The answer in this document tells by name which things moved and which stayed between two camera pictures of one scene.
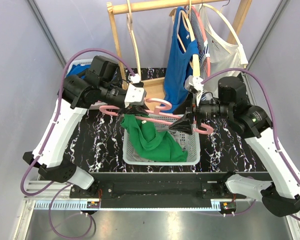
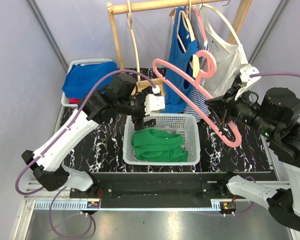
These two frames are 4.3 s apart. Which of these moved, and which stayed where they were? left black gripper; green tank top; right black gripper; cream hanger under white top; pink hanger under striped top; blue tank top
Moved: right black gripper; green tank top; left black gripper
Stayed: cream hanger under white top; pink hanger under striped top; blue tank top
